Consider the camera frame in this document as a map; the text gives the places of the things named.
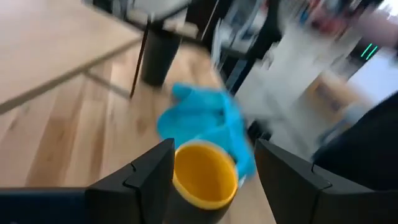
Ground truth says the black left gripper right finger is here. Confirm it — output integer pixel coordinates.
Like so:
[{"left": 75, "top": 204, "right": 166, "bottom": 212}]
[{"left": 254, "top": 138, "right": 398, "bottom": 224}]

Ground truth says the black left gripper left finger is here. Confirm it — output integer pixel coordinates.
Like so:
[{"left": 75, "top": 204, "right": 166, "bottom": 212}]
[{"left": 85, "top": 138, "right": 176, "bottom": 224}]

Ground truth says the black mug yellow inside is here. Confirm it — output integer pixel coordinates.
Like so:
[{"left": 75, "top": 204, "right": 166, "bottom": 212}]
[{"left": 163, "top": 139, "right": 240, "bottom": 224}]

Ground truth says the black tumbler cup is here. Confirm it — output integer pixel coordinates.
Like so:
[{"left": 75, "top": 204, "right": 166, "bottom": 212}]
[{"left": 141, "top": 26, "right": 183, "bottom": 88}]

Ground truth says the blue microfibre cloth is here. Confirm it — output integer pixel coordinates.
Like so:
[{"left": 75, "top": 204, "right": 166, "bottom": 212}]
[{"left": 157, "top": 82, "right": 257, "bottom": 182}]

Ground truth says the wooden shelf black metal frame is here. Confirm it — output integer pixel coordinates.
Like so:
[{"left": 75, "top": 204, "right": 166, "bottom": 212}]
[{"left": 0, "top": 0, "right": 153, "bottom": 114}]

